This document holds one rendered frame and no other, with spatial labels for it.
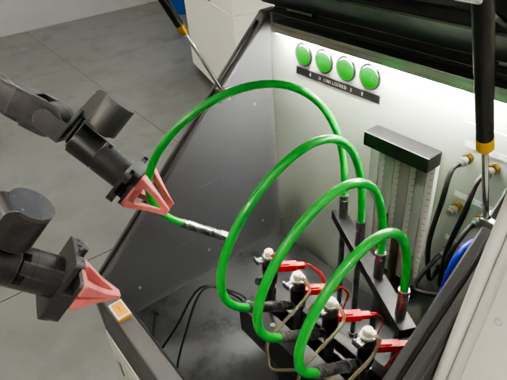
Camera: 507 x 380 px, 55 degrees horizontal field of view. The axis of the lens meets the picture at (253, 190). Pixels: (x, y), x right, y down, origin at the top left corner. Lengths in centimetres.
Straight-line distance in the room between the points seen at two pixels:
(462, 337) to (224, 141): 69
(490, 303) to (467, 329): 5
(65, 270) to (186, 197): 51
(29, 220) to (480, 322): 55
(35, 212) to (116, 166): 27
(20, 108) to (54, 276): 32
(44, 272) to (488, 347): 56
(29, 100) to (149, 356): 52
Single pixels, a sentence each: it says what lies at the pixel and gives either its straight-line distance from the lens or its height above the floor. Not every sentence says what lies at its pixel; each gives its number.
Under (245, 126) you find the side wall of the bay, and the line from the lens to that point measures 117.
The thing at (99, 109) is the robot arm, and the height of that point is 140.
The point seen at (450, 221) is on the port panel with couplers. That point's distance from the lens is 96.
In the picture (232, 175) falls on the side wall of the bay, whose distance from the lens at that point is 120.
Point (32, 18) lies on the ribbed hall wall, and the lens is 736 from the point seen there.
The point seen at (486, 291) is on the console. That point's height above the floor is 129.
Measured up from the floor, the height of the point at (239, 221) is 131.
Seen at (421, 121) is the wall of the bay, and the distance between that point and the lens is 91.
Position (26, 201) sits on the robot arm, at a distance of 63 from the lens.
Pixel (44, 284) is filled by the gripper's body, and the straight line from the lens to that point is 69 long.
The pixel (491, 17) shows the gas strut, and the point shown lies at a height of 161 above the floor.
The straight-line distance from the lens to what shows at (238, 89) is 81.
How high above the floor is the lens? 174
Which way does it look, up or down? 35 degrees down
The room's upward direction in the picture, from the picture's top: 5 degrees counter-clockwise
